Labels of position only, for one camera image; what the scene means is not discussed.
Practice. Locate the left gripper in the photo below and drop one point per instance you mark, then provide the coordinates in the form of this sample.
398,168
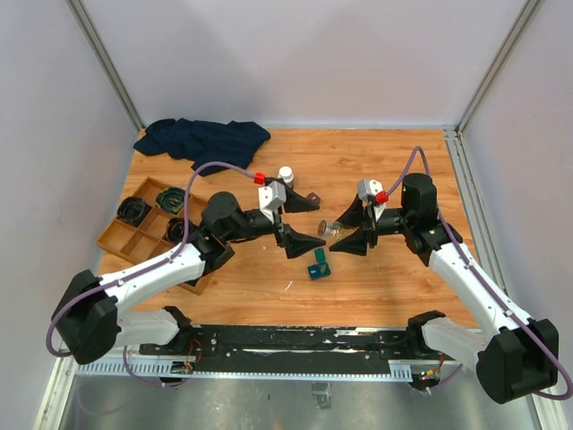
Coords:
295,243

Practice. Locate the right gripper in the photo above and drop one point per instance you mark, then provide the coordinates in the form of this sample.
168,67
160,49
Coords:
363,218

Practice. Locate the clear jar of yellow pills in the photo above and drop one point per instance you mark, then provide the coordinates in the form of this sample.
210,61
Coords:
336,230

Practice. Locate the teal pill box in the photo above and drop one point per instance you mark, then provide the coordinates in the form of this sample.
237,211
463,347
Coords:
320,269

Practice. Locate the gold jar lid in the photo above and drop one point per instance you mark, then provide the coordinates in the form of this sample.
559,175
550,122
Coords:
321,230

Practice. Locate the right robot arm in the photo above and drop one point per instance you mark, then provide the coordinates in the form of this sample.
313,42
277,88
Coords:
512,354

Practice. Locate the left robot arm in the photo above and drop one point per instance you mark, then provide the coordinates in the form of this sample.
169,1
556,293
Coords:
95,313

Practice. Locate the brown pill box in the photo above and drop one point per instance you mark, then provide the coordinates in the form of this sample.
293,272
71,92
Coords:
314,197

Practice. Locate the white pill bottle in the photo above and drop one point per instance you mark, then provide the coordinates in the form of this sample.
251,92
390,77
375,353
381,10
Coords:
286,173

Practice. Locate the dark blue cloth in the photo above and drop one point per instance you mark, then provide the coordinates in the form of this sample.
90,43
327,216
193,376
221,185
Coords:
202,142

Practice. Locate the wooden compartment tray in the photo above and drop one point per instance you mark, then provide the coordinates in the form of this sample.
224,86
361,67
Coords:
147,223

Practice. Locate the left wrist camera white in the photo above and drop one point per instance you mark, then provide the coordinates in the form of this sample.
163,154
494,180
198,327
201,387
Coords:
271,198

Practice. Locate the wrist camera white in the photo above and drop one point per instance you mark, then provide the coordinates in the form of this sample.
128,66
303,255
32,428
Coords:
271,198
373,196

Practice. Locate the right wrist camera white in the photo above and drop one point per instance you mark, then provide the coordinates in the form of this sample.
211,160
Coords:
373,196

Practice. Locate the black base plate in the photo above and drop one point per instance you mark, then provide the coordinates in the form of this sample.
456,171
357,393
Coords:
289,351

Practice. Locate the right aluminium frame post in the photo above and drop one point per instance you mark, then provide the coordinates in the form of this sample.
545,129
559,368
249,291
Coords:
518,28

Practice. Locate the aluminium frame post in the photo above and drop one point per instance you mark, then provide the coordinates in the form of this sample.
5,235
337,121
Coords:
90,33
518,28

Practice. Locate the left aluminium frame post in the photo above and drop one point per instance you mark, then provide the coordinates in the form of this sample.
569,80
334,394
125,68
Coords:
90,33

